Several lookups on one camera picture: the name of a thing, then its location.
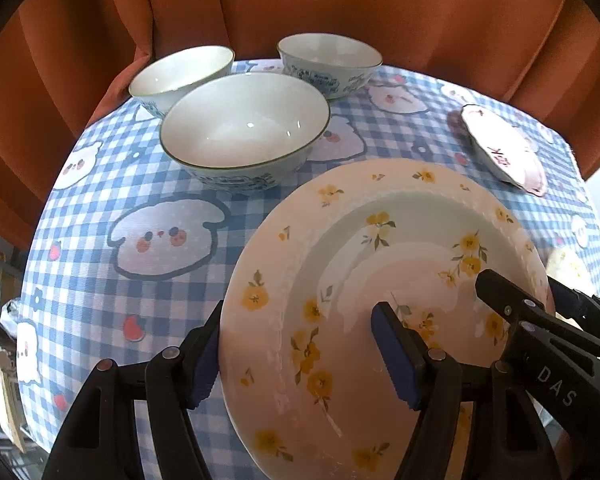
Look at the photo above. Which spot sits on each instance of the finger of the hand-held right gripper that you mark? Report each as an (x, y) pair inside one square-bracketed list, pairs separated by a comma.
[(555, 355), (590, 312)]

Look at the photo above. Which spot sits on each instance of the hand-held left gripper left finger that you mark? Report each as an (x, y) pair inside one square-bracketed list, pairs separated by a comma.
[(205, 360)]

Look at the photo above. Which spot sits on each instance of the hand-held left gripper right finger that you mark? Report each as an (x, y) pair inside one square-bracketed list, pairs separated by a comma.
[(395, 355)]

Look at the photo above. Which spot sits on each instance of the yellow floral plate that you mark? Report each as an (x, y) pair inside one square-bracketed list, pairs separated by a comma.
[(355, 240)]

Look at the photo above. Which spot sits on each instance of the small pink scalloped plate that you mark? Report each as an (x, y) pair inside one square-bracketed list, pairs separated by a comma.
[(500, 150)]

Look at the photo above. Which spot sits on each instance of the white bowl blue pattern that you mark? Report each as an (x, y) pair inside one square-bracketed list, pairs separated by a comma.
[(180, 72), (330, 52), (240, 120)]

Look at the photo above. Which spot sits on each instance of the blue checked bear tablecloth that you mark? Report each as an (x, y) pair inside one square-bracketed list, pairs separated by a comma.
[(130, 180)]

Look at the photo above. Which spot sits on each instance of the cluttered storage shelf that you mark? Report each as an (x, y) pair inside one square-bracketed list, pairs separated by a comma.
[(2, 395)]

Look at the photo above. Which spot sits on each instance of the orange curtain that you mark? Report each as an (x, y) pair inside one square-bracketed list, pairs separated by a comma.
[(330, 10)]

